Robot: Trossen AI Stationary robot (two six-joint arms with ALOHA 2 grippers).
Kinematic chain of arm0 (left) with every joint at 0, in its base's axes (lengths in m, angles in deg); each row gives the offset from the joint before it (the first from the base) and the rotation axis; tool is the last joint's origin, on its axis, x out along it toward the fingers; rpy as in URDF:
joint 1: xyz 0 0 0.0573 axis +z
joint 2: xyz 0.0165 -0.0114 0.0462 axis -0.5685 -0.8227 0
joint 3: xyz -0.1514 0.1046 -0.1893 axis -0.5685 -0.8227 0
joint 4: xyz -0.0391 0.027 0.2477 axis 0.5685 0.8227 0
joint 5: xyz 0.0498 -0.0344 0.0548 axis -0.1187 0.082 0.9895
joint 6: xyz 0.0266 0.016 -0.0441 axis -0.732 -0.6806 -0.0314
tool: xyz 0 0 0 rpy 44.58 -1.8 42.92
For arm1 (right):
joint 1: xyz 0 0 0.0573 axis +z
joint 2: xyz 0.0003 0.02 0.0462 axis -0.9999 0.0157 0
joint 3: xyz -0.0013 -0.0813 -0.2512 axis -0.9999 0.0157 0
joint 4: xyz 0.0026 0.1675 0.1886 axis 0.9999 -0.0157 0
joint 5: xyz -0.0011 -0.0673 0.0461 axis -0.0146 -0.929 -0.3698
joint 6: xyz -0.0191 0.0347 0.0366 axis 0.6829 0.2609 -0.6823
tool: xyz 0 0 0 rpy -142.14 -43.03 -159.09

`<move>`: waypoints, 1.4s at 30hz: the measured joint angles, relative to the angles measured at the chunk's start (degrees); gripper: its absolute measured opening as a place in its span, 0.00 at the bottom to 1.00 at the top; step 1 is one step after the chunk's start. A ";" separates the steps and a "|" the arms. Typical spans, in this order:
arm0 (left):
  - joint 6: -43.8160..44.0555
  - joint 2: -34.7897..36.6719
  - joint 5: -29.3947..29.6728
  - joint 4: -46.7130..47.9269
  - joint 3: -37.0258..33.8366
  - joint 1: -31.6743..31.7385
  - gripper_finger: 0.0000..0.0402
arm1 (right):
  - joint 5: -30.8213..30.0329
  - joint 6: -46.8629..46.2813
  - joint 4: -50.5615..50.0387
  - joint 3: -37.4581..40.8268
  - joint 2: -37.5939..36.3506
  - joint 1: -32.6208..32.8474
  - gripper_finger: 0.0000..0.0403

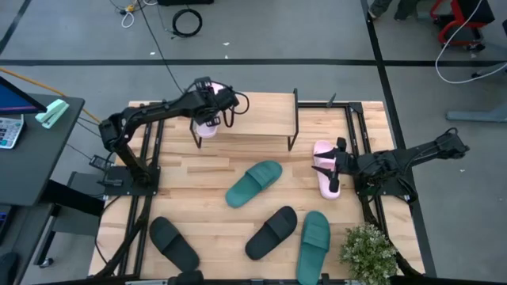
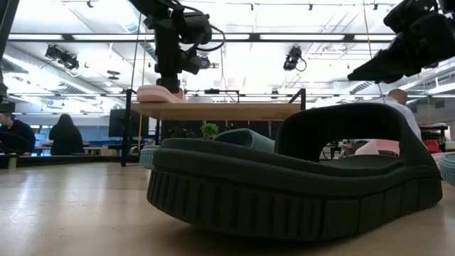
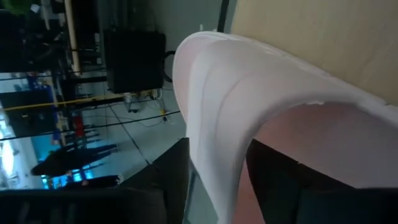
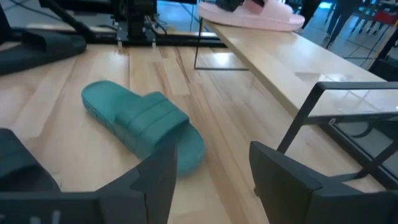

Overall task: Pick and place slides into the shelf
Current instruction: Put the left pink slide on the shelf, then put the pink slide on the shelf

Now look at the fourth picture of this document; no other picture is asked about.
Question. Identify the person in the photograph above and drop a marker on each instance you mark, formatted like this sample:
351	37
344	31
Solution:
309	11
342	15

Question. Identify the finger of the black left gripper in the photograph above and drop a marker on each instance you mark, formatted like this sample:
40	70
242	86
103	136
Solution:
258	2
228	4

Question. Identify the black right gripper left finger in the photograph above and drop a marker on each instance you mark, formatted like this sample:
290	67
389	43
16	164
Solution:
140	199

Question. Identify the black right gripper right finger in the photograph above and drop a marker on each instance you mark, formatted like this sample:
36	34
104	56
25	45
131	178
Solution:
295	199

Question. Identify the wooden shelf with black frame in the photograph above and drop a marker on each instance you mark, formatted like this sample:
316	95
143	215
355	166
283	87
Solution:
280	59

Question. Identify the pink rubber slide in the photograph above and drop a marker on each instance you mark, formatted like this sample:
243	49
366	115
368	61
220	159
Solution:
264	18

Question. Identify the teal rubber slide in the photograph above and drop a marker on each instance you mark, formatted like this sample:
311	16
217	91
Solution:
140	121

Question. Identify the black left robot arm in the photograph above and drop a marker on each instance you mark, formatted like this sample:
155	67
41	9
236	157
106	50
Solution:
133	18

